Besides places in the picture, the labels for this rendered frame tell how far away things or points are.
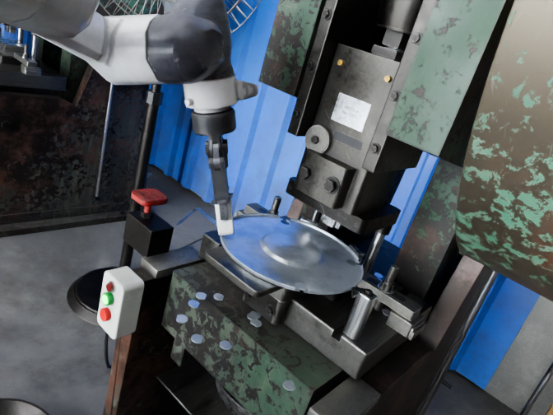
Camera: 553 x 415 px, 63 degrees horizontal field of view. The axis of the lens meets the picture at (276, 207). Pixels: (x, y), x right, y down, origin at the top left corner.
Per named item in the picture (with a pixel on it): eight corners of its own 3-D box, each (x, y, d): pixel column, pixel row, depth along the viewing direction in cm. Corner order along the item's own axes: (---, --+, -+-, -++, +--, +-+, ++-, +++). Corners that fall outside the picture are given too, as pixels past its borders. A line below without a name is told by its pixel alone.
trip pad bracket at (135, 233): (137, 303, 103) (152, 227, 96) (115, 280, 108) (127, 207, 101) (160, 296, 108) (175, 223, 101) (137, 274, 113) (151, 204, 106)
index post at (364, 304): (354, 341, 81) (373, 297, 77) (341, 331, 83) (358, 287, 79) (361, 336, 83) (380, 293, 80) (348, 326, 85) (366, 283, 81)
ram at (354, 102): (339, 219, 81) (401, 51, 71) (279, 184, 89) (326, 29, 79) (383, 207, 95) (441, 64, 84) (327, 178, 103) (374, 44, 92)
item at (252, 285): (238, 356, 77) (258, 291, 72) (188, 310, 85) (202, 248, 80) (321, 312, 96) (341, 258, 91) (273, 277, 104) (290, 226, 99)
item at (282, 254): (217, 277, 74) (218, 272, 73) (221, 205, 100) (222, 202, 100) (380, 308, 79) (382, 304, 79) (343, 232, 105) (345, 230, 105)
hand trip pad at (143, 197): (138, 232, 99) (144, 201, 96) (123, 220, 102) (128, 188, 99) (164, 227, 104) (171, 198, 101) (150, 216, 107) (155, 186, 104)
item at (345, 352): (355, 380, 81) (367, 355, 78) (197, 254, 105) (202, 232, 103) (422, 327, 103) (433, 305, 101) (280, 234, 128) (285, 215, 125)
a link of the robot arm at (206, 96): (178, 81, 71) (183, 116, 73) (259, 76, 72) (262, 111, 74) (186, 71, 82) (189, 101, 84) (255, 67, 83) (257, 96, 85)
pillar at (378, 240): (367, 273, 100) (390, 217, 95) (359, 268, 101) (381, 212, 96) (372, 272, 101) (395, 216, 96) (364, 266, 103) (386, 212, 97)
